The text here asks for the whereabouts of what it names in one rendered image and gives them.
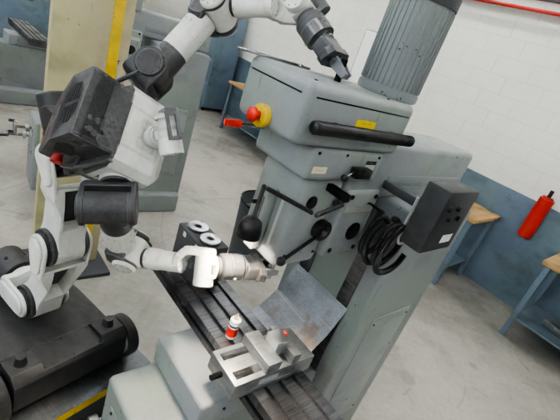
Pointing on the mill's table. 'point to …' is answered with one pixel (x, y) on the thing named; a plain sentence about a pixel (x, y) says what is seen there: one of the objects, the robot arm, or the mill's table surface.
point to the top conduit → (359, 133)
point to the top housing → (320, 105)
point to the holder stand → (202, 232)
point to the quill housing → (283, 239)
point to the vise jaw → (262, 352)
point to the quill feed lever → (322, 228)
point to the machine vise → (302, 357)
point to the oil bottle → (232, 327)
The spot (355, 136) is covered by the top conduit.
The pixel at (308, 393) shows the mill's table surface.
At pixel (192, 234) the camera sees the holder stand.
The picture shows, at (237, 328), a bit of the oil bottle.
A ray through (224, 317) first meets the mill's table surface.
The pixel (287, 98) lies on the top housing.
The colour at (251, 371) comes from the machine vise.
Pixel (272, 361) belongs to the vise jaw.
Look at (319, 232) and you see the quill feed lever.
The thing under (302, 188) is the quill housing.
